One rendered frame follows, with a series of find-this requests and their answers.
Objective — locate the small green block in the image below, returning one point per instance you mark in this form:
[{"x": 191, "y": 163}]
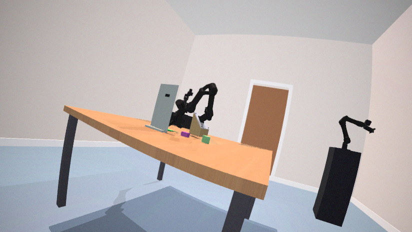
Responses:
[{"x": 205, "y": 139}]

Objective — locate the small magenta block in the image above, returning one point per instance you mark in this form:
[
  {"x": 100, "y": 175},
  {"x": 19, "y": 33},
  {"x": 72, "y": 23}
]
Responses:
[{"x": 185, "y": 134}]

